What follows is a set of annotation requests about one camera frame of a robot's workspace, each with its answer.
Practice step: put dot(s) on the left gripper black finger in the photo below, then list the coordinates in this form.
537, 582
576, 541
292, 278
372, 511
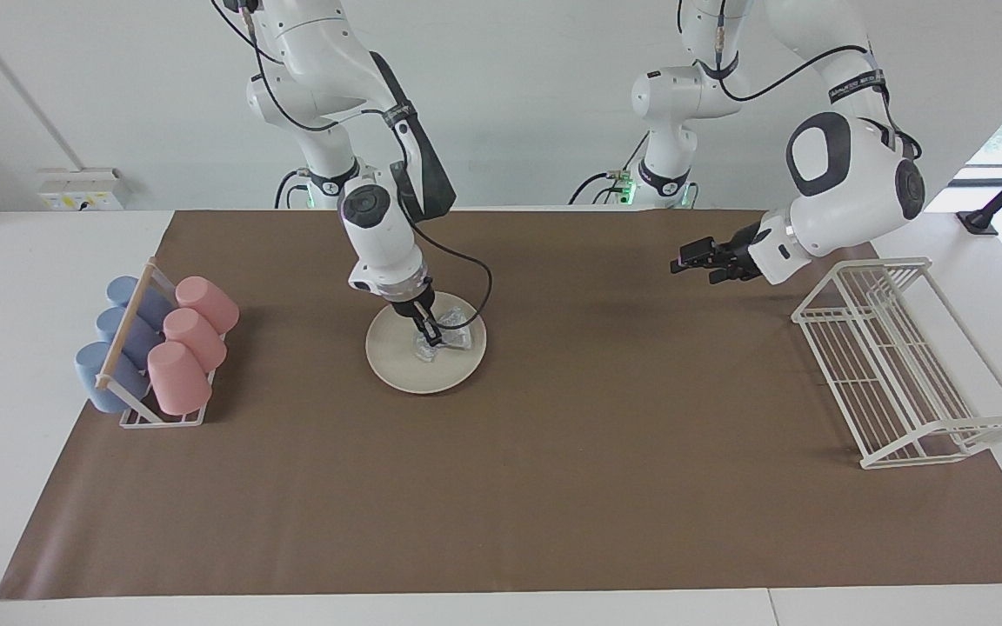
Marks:
697, 254
724, 276

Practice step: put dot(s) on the cream round plate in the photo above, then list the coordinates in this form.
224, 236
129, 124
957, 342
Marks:
405, 365

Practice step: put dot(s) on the white power socket box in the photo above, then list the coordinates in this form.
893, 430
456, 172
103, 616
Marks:
83, 187

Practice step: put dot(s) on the brown table mat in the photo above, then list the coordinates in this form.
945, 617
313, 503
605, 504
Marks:
553, 487

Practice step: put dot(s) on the pink cup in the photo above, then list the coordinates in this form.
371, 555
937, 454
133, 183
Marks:
197, 337
210, 303
177, 378

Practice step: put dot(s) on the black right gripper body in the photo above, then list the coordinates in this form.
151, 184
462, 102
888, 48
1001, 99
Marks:
410, 303

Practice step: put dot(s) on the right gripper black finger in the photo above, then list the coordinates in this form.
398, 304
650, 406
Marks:
430, 335
435, 313

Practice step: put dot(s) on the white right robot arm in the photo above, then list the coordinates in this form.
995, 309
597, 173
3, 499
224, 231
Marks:
379, 235

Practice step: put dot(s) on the blue cup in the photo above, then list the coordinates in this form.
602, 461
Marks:
123, 289
111, 322
92, 374

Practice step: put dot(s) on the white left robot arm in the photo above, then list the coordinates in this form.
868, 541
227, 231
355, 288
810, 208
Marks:
849, 183

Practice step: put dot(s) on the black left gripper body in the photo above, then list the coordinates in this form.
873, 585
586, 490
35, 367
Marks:
736, 256

